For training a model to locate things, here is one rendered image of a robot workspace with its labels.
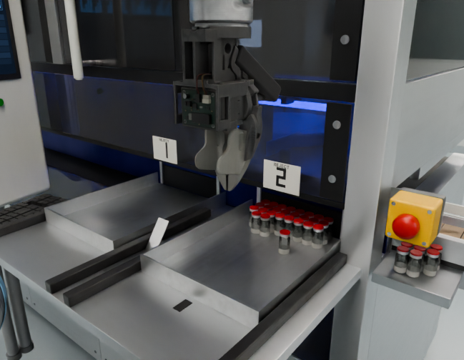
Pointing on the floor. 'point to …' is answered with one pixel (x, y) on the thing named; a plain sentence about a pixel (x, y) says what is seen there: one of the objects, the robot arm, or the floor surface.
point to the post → (372, 165)
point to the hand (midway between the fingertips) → (232, 179)
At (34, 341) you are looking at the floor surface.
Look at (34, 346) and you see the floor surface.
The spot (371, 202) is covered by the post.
